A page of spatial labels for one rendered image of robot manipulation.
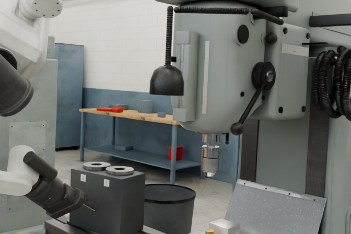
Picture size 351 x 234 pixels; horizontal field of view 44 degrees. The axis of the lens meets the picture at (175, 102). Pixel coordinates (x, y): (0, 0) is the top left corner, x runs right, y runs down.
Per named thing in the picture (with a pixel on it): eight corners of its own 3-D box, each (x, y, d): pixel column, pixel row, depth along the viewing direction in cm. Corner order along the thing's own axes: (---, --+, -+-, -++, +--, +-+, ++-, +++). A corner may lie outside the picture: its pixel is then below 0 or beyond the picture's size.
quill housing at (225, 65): (223, 137, 99) (230, -5, 97) (159, 128, 113) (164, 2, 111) (267, 132, 113) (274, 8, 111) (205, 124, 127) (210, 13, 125)
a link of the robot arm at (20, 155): (26, 206, 115) (-5, 186, 108) (29, 174, 123) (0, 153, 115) (61, 189, 113) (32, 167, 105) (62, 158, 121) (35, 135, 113)
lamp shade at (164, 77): (145, 94, 88) (147, 63, 88) (153, 93, 95) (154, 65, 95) (181, 96, 87) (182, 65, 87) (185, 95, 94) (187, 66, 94)
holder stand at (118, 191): (119, 240, 132) (121, 174, 131) (68, 224, 144) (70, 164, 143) (143, 229, 142) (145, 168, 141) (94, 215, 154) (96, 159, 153)
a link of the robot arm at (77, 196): (49, 227, 123) (20, 209, 115) (50, 198, 130) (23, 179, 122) (86, 210, 121) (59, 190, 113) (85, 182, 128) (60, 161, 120)
